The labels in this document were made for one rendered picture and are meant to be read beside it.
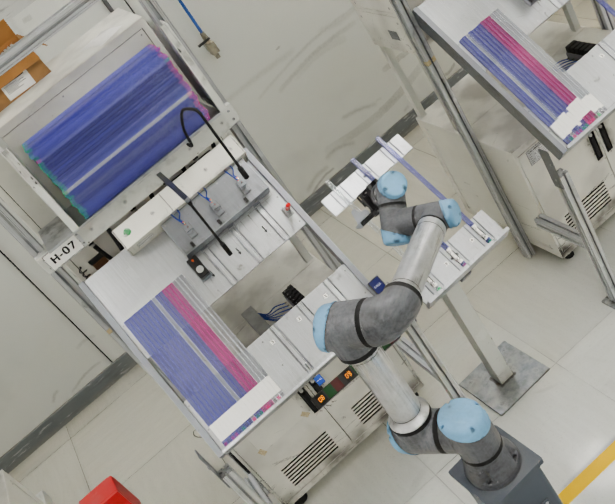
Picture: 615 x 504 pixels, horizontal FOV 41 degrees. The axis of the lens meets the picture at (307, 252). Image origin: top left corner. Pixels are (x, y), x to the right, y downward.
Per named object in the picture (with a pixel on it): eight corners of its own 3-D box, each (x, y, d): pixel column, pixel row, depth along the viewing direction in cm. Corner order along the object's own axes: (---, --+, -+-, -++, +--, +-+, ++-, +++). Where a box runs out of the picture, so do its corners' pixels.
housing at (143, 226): (250, 167, 280) (245, 151, 266) (137, 261, 273) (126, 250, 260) (235, 150, 282) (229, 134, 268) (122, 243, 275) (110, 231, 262)
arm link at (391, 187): (381, 201, 217) (378, 169, 218) (374, 209, 227) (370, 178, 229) (411, 199, 217) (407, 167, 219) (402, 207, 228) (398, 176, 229)
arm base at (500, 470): (533, 459, 213) (519, 437, 208) (492, 501, 210) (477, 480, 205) (494, 431, 226) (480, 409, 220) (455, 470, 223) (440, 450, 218)
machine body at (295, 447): (431, 395, 323) (357, 289, 290) (295, 518, 314) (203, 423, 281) (351, 326, 377) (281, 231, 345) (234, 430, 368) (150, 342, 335)
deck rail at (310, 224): (390, 309, 264) (391, 305, 258) (386, 313, 264) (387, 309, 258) (247, 153, 280) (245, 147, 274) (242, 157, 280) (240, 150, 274)
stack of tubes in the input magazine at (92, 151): (213, 117, 261) (162, 46, 246) (85, 220, 254) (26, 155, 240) (200, 109, 271) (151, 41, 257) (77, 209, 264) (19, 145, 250)
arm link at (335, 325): (452, 464, 212) (353, 324, 184) (401, 464, 221) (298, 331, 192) (461, 424, 220) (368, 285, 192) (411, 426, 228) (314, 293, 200)
